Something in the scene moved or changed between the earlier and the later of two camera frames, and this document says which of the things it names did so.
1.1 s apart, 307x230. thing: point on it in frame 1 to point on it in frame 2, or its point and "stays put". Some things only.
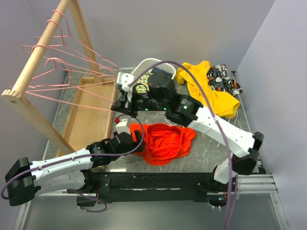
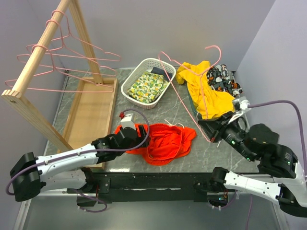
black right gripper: x=120 y=105 to x=212 y=127
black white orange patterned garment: x=218 y=78 stays put
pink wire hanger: x=29 y=92 to x=219 y=56
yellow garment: x=219 y=104 stays put
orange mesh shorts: x=163 y=143 stays put
